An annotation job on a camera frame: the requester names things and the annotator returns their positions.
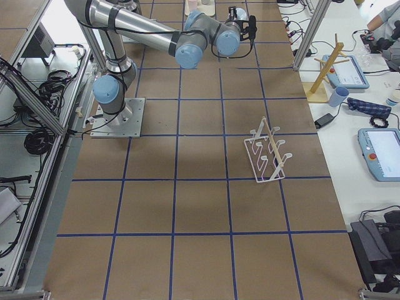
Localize coiled black cables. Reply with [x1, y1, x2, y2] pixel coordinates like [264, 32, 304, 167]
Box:
[24, 128, 54, 156]

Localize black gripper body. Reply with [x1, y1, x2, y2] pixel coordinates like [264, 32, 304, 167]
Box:
[225, 19, 249, 35]

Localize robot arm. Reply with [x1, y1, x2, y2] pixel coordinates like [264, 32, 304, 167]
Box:
[65, 1, 257, 129]

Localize pale blue plastic cup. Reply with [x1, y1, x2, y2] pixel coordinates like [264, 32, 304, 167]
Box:
[235, 7, 248, 21]

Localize cream plastic tray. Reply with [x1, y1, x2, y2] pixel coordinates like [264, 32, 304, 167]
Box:
[197, 0, 216, 17]

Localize white wire cup rack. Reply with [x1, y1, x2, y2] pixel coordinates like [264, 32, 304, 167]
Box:
[244, 116, 293, 183]

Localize near blue teach pendant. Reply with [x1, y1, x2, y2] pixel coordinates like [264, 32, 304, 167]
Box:
[357, 128, 400, 182]

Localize pink plastic cup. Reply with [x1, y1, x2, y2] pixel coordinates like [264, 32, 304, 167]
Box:
[185, 0, 198, 16]

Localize blue checkered cloth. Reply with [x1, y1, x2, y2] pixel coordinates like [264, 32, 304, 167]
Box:
[347, 97, 391, 119]

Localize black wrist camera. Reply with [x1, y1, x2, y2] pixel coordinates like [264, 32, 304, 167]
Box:
[247, 15, 257, 43]

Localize person forearm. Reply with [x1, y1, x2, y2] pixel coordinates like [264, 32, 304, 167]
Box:
[367, 8, 391, 31]

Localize far blue teach pendant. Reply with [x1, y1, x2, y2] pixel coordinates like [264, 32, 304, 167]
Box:
[327, 55, 369, 90]

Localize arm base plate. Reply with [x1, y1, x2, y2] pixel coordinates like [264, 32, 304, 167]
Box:
[118, 31, 144, 44]
[89, 98, 146, 138]

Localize blue teach pendant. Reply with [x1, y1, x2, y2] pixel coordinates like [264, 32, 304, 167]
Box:
[357, 128, 400, 182]
[327, 55, 369, 90]

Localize white paper cup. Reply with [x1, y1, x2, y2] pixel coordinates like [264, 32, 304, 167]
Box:
[386, 89, 400, 106]

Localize black bead bracelet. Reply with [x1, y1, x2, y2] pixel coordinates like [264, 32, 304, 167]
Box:
[370, 115, 389, 128]

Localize blue cup on desk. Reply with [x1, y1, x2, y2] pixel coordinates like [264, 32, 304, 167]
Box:
[328, 86, 349, 108]

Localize aluminium frame post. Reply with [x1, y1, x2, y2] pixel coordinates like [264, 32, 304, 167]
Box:
[292, 0, 331, 71]

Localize black power adapter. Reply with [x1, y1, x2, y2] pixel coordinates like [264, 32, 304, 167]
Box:
[314, 113, 335, 129]

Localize wooden mug tree stand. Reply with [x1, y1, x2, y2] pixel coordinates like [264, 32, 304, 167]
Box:
[303, 34, 349, 103]

